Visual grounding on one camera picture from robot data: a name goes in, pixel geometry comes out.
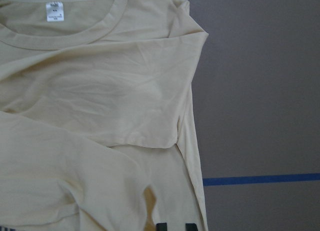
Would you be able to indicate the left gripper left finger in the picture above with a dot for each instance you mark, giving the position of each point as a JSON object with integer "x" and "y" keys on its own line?
{"x": 163, "y": 226}

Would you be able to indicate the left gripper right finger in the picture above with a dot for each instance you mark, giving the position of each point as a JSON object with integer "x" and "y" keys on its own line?
{"x": 191, "y": 227}

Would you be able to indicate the cream long-sleeve printed shirt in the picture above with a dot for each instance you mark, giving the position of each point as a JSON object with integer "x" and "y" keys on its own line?
{"x": 97, "y": 130}

